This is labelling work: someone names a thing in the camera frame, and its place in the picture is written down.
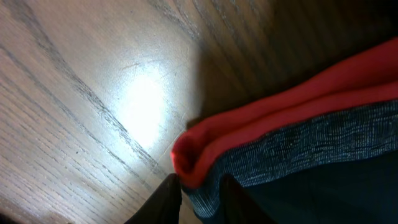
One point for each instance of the black leggings with red waistband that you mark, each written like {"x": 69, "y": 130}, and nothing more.
{"x": 324, "y": 151}

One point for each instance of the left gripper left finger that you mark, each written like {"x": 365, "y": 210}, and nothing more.
{"x": 163, "y": 206}

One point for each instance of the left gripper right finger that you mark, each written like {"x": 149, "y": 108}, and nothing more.
{"x": 238, "y": 207}

